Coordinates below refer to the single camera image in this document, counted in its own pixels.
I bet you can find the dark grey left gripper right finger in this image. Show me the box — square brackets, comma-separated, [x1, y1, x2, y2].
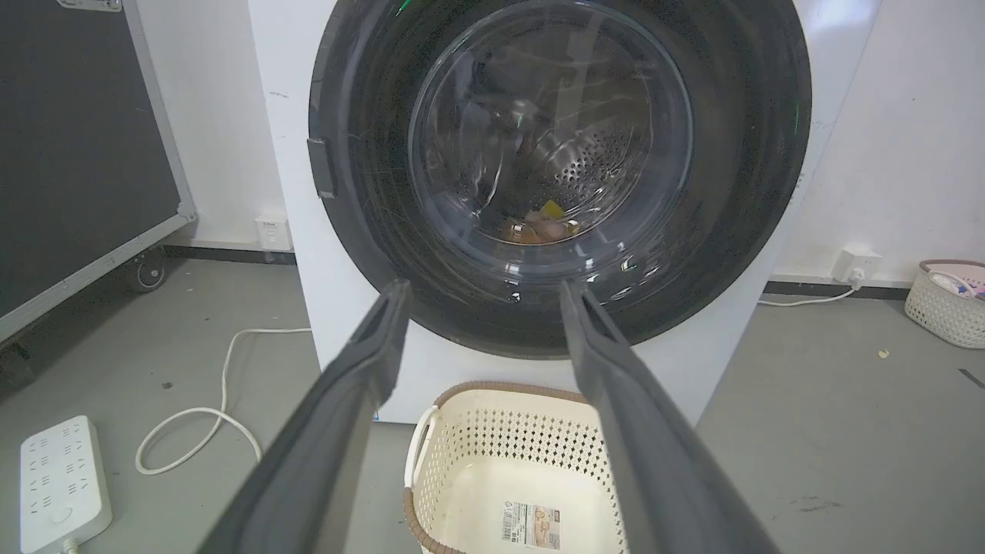
[559, 279, 780, 554]

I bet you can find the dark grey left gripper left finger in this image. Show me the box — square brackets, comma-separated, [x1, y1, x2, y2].
[196, 279, 412, 554]

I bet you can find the round black washing machine door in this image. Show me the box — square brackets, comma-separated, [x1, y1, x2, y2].
[307, 0, 813, 360]

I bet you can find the white washing machine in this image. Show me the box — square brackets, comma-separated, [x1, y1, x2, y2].
[248, 0, 883, 426]

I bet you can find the cream perforated laundry basket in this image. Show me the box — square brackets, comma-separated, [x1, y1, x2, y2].
[402, 381, 630, 554]

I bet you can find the black caster wheel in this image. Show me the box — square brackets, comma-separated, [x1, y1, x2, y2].
[129, 250, 169, 294]

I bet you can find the colourful laundry in drum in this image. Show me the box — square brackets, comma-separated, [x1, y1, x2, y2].
[500, 199, 581, 245]

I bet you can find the white power strip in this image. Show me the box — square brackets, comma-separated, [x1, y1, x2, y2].
[19, 415, 113, 554]

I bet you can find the white basket with toys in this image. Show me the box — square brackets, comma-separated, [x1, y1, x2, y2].
[904, 259, 985, 350]

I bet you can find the black flight case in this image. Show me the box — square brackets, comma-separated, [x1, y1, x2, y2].
[0, 0, 199, 343]

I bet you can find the white power cable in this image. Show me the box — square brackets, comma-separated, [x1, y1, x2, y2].
[135, 328, 312, 476]

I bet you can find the white plug cable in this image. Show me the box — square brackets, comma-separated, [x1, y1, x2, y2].
[758, 285, 859, 308]

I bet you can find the white wall socket with plug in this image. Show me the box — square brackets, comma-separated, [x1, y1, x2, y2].
[833, 247, 883, 285]

